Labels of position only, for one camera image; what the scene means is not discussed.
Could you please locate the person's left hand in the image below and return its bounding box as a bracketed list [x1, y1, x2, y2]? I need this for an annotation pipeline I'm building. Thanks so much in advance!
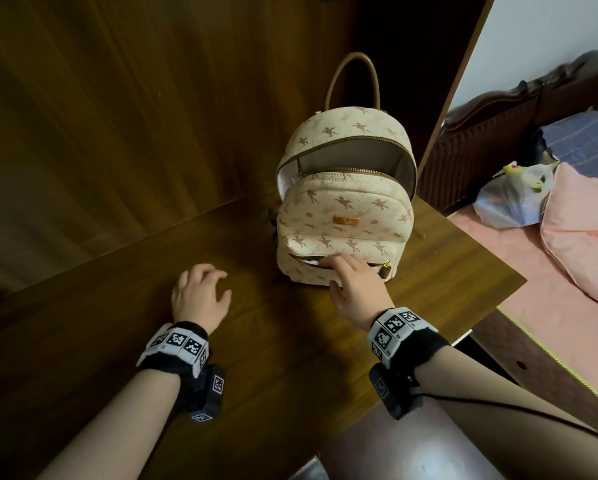
[171, 263, 234, 335]

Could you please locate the person's right hand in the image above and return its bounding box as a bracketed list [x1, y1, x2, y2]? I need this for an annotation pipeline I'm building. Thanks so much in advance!
[320, 253, 395, 333]

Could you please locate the beige horse-print backpack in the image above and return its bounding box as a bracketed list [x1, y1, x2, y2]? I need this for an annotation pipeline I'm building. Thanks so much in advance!
[274, 51, 419, 288]

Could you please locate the person's left forearm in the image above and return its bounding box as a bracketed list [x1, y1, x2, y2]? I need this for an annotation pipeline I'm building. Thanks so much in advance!
[36, 367, 182, 480]

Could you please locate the person's right forearm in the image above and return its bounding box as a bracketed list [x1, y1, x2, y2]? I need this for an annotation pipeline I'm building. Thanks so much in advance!
[413, 344, 598, 480]

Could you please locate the white plastic bag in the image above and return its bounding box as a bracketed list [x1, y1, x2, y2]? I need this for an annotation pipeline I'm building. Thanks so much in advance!
[472, 161, 559, 231]

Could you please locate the dark wooden bed headboard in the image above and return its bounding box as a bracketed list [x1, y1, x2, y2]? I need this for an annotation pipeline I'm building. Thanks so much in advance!
[417, 43, 598, 213]

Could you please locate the pink quilt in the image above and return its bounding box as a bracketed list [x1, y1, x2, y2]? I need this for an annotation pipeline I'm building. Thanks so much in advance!
[539, 162, 598, 315]

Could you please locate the blue plaid pillow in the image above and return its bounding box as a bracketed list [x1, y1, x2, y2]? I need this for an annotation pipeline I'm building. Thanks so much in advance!
[541, 110, 598, 179]

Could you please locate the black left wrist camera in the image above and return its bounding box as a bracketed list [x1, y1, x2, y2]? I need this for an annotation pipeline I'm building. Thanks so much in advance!
[186, 363, 228, 425]

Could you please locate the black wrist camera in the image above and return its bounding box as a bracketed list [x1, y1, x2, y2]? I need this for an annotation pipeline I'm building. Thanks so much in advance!
[186, 363, 228, 425]
[368, 363, 427, 421]

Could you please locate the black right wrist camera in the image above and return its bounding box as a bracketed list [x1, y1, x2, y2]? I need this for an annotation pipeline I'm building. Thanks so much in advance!
[368, 363, 427, 421]

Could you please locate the brown wooden bed rail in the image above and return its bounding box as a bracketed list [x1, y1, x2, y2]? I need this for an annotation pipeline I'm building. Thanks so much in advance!
[471, 309, 598, 441]

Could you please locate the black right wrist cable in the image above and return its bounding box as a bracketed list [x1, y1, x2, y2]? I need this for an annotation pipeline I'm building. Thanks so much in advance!
[421, 392, 598, 448]

